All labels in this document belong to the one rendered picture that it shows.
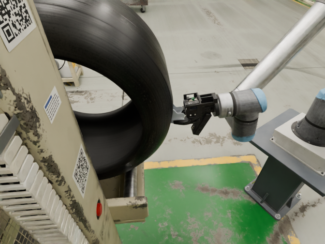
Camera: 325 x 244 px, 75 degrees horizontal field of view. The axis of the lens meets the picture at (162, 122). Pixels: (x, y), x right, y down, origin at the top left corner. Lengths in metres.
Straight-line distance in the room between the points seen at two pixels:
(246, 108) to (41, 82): 0.64
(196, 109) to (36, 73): 0.54
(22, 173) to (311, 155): 1.30
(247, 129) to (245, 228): 1.04
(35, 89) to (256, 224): 1.69
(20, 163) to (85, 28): 0.28
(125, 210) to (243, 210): 1.25
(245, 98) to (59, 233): 0.65
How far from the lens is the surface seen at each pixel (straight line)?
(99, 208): 0.56
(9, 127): 0.27
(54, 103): 0.34
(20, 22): 0.30
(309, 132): 1.41
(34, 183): 0.31
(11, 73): 0.26
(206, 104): 0.76
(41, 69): 0.32
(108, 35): 0.47
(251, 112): 0.80
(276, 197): 1.79
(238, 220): 1.78
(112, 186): 0.90
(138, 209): 0.72
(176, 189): 1.81
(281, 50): 0.94
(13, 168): 0.28
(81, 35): 0.46
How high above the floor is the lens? 1.56
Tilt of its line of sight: 42 degrees down
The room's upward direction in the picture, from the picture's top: straight up
